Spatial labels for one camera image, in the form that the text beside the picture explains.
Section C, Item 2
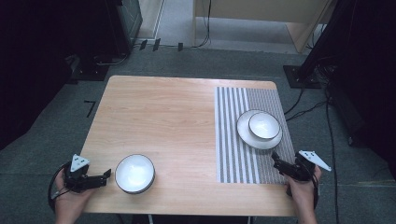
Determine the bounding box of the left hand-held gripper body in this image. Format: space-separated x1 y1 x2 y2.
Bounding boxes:
63 153 94 193

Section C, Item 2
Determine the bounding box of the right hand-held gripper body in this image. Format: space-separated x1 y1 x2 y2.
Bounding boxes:
289 149 332 183

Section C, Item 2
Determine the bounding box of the white bowl with dark rim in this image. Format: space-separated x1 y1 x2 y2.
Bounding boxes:
114 153 156 195
247 111 281 140

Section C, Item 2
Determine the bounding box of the white plate with dark rim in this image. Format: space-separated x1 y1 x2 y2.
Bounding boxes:
235 108 284 151

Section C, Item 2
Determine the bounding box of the person's left hand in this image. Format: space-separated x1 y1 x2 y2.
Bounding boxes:
53 178 96 218

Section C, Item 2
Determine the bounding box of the person's right hand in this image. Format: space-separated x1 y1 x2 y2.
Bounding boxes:
284 165 323 216

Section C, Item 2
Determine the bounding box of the grey striped placemat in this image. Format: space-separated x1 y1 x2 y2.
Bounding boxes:
214 86 297 185

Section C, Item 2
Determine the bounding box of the light wooden cabinet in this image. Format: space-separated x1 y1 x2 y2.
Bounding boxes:
191 0 334 54

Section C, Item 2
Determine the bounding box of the dark equipment cabinet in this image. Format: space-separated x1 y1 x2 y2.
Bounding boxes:
104 0 144 58

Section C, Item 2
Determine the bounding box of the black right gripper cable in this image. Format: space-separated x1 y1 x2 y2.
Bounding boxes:
306 161 321 210

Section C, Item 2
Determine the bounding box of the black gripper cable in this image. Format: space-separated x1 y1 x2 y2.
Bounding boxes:
306 161 321 210
47 162 71 216

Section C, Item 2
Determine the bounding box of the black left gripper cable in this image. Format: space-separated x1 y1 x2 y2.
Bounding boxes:
47 162 71 216

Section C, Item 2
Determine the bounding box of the black floor cable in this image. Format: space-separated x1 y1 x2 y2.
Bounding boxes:
283 83 328 122
323 87 341 224

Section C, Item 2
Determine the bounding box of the black stand with base plate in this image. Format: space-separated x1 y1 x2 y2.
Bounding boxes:
282 0 347 90
69 46 110 82

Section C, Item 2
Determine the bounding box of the black hanging cable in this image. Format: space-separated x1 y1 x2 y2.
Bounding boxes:
191 0 213 49

